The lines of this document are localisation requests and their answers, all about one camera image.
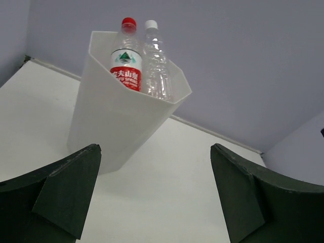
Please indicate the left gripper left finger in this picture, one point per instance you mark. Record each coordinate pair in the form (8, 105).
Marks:
(50, 204)

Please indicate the clear unlabelled crushed bottle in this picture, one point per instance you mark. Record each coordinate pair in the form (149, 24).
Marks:
(156, 75)

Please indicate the white octagonal plastic bin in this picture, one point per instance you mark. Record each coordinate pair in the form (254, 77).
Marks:
(107, 113)

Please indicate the red cap red label bottle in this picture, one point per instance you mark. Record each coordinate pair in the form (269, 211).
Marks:
(126, 56)

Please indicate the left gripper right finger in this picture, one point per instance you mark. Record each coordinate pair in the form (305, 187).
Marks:
(260, 205)

